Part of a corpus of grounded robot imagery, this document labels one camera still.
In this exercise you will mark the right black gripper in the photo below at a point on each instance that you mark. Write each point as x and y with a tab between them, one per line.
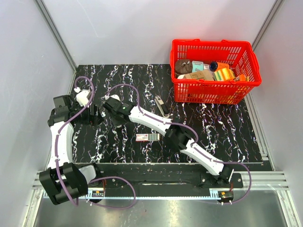
116	123

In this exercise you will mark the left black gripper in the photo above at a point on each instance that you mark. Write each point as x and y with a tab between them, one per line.
92	119

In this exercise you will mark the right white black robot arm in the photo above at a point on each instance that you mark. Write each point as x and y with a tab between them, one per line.
180	136

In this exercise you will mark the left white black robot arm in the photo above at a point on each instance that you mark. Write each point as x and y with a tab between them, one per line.
62	180

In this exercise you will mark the red white staple box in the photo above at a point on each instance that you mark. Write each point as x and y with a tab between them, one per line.
147	137

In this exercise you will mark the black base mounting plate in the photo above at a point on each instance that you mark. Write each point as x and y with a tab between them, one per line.
142	175

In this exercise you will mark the brown round item in basket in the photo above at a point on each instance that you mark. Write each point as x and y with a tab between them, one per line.
183	66

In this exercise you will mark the light blue card box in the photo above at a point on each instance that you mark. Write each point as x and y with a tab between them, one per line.
197	66

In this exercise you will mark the brown cardboard package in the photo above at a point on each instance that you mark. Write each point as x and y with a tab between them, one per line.
205	75

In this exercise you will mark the blue capped orange bottle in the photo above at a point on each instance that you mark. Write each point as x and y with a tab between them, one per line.
214	66

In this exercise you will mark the yellow green box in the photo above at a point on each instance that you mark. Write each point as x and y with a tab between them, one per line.
224	74

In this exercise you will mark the orange snack packet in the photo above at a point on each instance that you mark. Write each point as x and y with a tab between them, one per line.
241	78

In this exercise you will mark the red plastic shopping basket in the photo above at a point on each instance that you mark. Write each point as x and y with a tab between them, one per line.
238	54

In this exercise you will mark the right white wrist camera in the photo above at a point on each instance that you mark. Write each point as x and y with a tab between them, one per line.
113	99

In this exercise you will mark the aluminium rail with ruler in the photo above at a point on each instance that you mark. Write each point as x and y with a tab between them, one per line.
156	194

